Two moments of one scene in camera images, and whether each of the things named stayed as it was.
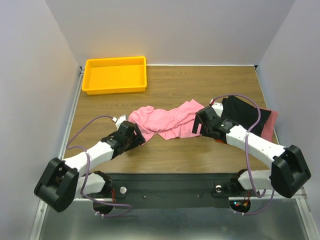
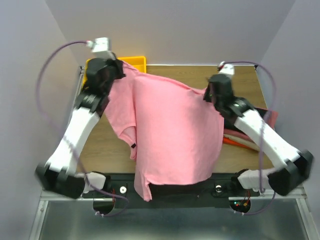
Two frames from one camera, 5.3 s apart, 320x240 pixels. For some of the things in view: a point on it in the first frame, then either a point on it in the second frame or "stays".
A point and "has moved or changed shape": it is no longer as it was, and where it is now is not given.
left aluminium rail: (71, 114) stays
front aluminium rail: (300, 196) stays
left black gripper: (136, 135) → (116, 68)
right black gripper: (200, 122) → (211, 93)
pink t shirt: (173, 123) has moved or changed shape
